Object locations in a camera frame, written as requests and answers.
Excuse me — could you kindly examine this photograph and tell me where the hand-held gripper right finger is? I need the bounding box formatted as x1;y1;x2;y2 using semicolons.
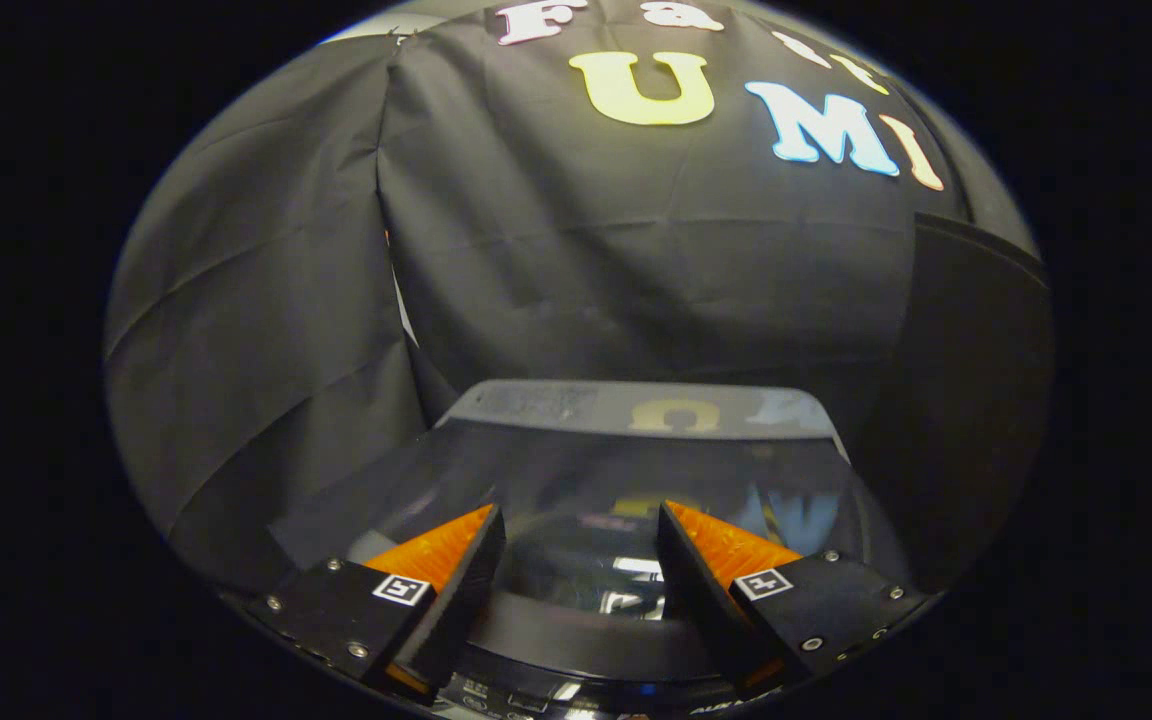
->
655;499;930;700

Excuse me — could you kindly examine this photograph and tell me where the black backdrop cloth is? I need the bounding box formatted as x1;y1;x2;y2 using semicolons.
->
103;0;1042;593

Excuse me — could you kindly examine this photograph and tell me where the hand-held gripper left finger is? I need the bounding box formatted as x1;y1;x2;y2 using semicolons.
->
243;502;508;702

